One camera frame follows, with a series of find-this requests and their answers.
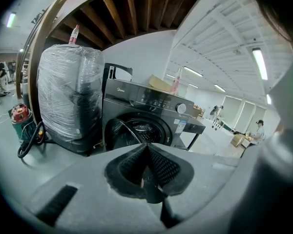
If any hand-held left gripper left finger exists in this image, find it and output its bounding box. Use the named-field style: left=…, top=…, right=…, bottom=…
left=26, top=142, right=167, bottom=234

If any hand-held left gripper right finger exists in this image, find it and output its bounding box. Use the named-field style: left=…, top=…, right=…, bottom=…
left=146, top=142, right=241, bottom=230

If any round black washing machine door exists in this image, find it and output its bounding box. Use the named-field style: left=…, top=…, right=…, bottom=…
left=104, top=117, right=140, bottom=153

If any black appliance box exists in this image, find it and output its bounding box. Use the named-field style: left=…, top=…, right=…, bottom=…
left=102, top=78, right=195, bottom=156

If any small cardboard box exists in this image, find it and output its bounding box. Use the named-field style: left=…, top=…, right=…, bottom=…
left=230, top=133, right=247, bottom=148

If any black table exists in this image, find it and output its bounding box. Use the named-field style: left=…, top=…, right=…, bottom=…
left=183, top=117, right=206, bottom=151

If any standing fan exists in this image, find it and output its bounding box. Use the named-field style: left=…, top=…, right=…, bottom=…
left=209, top=105, right=225, bottom=121

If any plastic-wrapped grey appliance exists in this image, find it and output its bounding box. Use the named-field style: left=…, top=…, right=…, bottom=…
left=36, top=44, right=105, bottom=154

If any red green vacuum cleaner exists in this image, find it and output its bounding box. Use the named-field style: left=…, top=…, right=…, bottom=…
left=9, top=103, right=40, bottom=141

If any pink bottle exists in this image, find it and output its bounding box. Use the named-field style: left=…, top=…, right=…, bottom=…
left=170, top=68, right=183, bottom=95

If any large brown cardboard box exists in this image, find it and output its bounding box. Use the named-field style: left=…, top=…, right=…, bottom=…
left=147, top=74, right=173, bottom=93

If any white black-trimmed appliance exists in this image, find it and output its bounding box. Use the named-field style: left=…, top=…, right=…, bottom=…
left=104, top=62, right=134, bottom=83

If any red label water bottle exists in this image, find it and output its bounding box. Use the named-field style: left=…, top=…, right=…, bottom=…
left=68, top=24, right=81, bottom=45

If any brown wooden staircase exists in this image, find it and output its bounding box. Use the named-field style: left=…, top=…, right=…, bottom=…
left=16, top=0, right=207, bottom=112

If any black vacuum hose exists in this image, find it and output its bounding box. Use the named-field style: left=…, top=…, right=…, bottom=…
left=17, top=121, right=46, bottom=159

